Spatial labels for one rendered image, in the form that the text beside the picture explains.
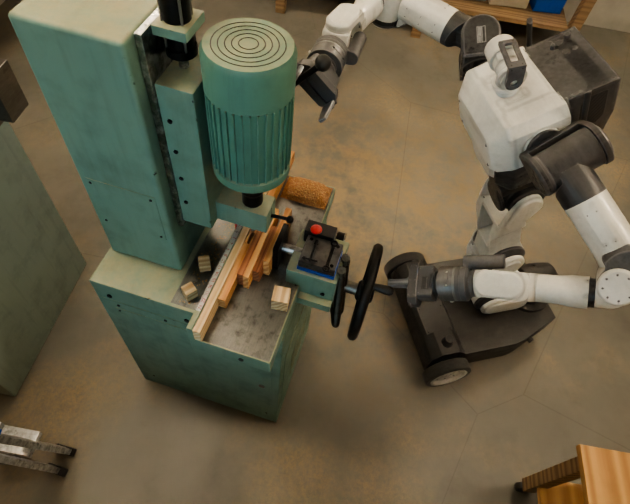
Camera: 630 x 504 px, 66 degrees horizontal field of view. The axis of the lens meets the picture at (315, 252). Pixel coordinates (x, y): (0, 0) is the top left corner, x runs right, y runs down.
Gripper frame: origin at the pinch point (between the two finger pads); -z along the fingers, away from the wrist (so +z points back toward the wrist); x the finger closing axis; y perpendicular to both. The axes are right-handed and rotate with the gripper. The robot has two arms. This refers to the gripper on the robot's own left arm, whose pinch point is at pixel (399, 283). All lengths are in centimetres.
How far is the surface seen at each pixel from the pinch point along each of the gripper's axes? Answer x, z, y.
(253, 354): -24.7, -27.6, 20.3
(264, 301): -10.5, -29.7, 17.2
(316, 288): -4.7, -19.0, 10.3
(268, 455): -52, -68, -56
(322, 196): 25.4, -24.7, 5.5
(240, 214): 8.1, -32.2, 30.8
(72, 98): 14, -43, 74
